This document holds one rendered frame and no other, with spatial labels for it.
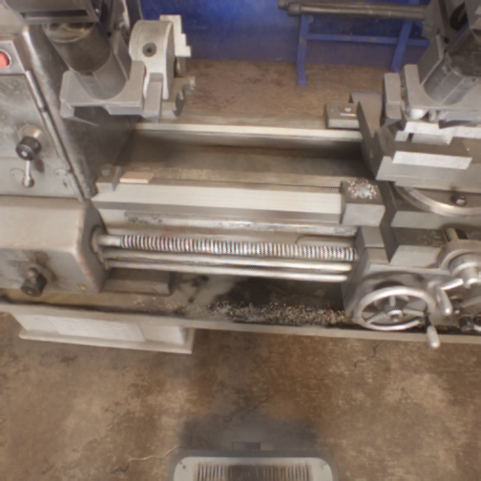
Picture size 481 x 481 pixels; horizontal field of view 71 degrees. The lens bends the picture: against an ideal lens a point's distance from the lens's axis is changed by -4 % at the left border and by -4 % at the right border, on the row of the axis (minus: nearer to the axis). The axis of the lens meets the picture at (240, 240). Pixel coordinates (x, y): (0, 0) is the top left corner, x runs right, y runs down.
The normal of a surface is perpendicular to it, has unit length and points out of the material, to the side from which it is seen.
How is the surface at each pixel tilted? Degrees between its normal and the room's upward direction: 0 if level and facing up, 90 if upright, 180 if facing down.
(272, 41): 90
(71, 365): 0
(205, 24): 90
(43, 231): 32
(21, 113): 90
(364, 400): 0
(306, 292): 0
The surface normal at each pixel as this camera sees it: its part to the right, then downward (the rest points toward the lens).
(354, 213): -0.07, 0.74
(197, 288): 0.00, -0.66
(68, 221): -0.04, -0.17
